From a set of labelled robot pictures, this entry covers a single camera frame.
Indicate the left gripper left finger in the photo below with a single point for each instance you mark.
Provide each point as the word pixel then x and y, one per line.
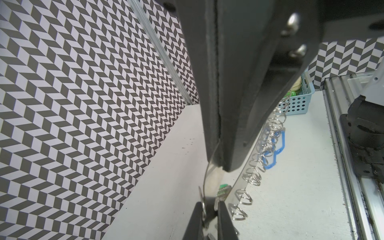
pixel 194 230

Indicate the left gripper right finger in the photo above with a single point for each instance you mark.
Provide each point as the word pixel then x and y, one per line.
pixel 226 230

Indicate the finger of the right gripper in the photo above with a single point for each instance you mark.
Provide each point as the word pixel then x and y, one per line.
pixel 263 47
pixel 198 20

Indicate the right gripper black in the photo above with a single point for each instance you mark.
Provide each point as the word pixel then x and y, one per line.
pixel 351 20

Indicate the key with green tag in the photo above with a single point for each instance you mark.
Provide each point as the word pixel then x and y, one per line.
pixel 223 193

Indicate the yellow green plastic bag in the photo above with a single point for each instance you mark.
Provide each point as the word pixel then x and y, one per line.
pixel 295 88

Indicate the light blue plastic basket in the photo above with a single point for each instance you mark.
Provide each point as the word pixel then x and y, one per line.
pixel 298 104

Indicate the aluminium frame rail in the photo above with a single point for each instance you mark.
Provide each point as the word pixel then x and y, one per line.
pixel 364 194

